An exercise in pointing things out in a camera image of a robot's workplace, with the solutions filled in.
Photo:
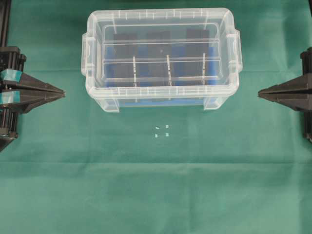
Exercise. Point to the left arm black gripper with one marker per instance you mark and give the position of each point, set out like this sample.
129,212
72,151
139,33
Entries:
31,93

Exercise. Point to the blue foam insert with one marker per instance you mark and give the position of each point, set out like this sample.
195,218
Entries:
181,90

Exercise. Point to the black rectangular case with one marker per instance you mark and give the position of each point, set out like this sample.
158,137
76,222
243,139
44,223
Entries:
158,49
196,52
125,50

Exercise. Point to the right black rectangular case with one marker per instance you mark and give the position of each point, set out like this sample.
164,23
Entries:
196,52

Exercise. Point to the left black rectangular case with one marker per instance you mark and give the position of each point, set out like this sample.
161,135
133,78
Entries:
125,50

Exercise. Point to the middle black rectangular case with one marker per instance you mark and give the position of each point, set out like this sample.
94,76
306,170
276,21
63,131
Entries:
158,49

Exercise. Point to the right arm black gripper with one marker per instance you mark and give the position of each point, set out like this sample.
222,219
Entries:
299,102

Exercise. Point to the green table cloth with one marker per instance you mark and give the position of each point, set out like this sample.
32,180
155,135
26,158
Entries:
244,168

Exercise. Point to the clear plastic box lid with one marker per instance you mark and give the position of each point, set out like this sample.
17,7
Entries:
176,21

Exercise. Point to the clear plastic storage box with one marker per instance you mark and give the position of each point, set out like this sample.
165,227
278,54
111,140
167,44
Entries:
94,50

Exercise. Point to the black frame post left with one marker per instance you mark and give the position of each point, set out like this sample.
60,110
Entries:
5,6

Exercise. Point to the white tape marks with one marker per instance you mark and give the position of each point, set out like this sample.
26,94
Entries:
162,131

